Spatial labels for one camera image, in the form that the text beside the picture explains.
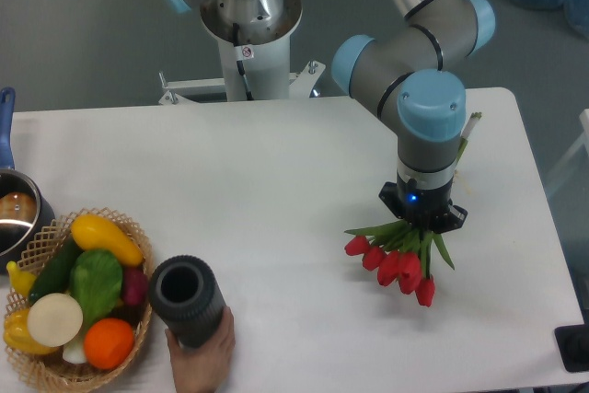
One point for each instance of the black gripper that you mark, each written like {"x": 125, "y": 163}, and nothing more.
{"x": 428, "y": 210}

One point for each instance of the woven wicker basket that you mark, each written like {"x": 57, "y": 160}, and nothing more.
{"x": 50, "y": 373}

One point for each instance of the yellow banana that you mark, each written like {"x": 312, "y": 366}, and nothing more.
{"x": 21, "y": 281}

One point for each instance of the dark grey ribbed vase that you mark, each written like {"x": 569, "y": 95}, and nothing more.
{"x": 184, "y": 293}

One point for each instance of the white spring onion bulb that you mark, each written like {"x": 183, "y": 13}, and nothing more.
{"x": 73, "y": 351}

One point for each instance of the yellow bell pepper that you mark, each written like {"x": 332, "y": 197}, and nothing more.
{"x": 17, "y": 336}

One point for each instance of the white frame at right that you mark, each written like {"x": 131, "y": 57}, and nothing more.
{"x": 571, "y": 161}

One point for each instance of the orange fruit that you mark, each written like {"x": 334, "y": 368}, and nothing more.
{"x": 108, "y": 343}

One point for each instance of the red tulip bouquet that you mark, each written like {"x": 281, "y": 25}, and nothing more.
{"x": 401, "y": 251}

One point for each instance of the green lettuce leaf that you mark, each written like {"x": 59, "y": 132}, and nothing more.
{"x": 95, "y": 284}

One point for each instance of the yellow squash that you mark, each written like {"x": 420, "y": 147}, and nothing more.
{"x": 92, "y": 232}

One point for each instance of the dark green cucumber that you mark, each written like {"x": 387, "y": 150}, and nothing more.
{"x": 55, "y": 275}

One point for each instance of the blue handled saucepan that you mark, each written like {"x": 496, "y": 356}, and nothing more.
{"x": 24, "y": 211}

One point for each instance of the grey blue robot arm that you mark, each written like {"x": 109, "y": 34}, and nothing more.
{"x": 404, "y": 82}

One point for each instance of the bare human hand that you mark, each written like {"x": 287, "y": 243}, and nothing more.
{"x": 206, "y": 368}

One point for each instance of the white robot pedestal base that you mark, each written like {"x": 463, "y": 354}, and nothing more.
{"x": 254, "y": 43}

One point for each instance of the black device at edge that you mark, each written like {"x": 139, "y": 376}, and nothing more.
{"x": 573, "y": 346}

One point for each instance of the purple red onion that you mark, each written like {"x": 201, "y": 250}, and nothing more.
{"x": 134, "y": 287}

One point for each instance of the white round onion slice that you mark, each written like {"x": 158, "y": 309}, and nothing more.
{"x": 54, "y": 320}

